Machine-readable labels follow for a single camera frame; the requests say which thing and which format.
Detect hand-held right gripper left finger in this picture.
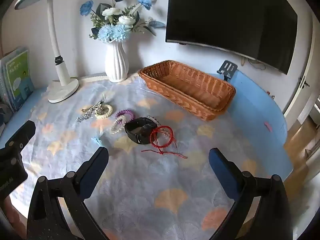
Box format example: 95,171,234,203
27,146,110,240

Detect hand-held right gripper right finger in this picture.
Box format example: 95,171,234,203
209,147,300,240

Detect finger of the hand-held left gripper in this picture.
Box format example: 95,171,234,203
4,120,36,156

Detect clear coil hair tie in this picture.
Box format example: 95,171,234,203
109,116,129,135

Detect black wrist watch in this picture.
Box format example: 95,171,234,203
124,117,158,145

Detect red string bracelet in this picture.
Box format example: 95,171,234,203
141,125,188,159

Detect purple coil hair tie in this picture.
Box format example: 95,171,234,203
115,109,136,122

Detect brown wicker basket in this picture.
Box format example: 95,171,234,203
137,60,237,121

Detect stack of books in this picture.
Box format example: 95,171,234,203
5,48,35,111

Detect pastel printed cloth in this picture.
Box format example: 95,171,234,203
10,76,293,240

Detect white desk lamp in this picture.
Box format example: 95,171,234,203
14,0,80,103

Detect silver hair clip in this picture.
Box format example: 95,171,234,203
82,101,104,113

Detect black phone stand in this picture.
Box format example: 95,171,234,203
216,60,238,82

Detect white ribbed vase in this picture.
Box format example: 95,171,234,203
105,40,130,83

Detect blue and white artificial flowers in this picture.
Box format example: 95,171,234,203
80,0,167,43

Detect white door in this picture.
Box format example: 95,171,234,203
282,10,320,124

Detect black television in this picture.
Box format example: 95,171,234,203
165,0,298,75

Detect cream coil hair tie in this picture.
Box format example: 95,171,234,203
96,104,113,119

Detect television cable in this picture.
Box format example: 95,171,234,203
239,56,266,71

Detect black door handle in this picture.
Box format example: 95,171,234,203
298,76,310,89

